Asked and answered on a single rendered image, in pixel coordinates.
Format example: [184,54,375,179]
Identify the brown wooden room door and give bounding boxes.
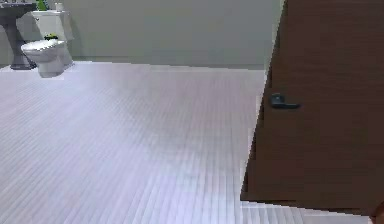
[240,0,384,216]

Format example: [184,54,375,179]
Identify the dark grey pedestal sink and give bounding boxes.
[0,1,38,71]

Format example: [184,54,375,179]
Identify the black door lever handle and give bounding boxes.
[269,92,302,110]

